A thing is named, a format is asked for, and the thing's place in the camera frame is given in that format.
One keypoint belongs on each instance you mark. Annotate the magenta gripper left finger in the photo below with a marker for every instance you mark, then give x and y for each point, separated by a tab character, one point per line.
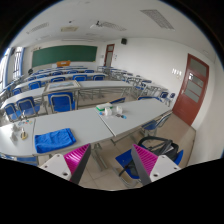
69	166

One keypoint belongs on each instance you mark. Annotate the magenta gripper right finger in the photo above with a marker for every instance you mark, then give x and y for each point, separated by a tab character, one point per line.
150	167

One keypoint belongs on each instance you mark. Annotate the blue folded towel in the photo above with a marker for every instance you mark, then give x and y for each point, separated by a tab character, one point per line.
55	140

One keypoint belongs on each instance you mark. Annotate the white desk with towel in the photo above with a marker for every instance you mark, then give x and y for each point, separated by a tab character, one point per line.
85	124

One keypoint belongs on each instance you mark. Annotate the blue chair under bag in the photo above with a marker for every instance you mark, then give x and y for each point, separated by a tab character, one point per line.
128	165

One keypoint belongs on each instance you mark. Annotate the blue chair right aisle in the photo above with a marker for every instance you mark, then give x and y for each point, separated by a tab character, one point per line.
150	128

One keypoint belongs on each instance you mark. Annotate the white desk right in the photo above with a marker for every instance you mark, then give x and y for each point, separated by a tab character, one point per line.
135	114

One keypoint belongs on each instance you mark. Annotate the small bottle on desk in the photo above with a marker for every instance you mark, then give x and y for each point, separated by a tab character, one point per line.
23	134

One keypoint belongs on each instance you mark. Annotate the blue chair centre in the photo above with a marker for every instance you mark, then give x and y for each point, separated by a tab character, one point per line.
61	101

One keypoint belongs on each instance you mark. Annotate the white cup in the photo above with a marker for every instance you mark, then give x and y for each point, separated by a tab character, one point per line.
108	111

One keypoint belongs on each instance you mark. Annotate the green white box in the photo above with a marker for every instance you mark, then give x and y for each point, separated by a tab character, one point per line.
102	107

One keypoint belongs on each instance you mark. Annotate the red front door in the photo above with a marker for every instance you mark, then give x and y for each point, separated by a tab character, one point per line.
192	91

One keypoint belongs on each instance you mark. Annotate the red door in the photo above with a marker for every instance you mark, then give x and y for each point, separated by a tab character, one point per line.
192	91
109	55

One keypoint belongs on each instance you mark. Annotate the blue chair far left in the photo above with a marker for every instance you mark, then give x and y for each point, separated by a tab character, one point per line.
12	113

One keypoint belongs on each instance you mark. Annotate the framed board on desk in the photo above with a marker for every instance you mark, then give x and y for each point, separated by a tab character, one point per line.
64	85

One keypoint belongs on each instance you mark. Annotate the wooden lectern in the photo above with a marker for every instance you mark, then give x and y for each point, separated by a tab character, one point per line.
63	63

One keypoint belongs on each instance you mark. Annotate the green chalkboard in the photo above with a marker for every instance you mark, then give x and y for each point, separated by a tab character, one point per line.
73	53

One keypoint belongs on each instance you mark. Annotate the red far door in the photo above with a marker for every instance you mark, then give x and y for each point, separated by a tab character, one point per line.
109	55

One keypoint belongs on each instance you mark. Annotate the ceiling projector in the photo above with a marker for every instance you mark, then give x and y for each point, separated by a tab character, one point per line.
97	25

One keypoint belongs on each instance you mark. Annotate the wall speaker black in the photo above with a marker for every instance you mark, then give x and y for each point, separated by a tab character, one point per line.
123	41

